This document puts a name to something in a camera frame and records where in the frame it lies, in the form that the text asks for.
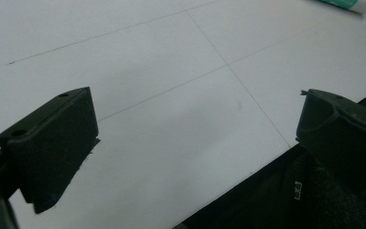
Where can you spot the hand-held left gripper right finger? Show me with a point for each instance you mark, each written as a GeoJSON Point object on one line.
{"type": "Point", "coordinates": [340, 133]}

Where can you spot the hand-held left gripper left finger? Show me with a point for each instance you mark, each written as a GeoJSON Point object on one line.
{"type": "Point", "coordinates": [54, 149]}

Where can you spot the green and white glue stick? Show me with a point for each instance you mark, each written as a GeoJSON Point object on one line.
{"type": "Point", "coordinates": [360, 5]}

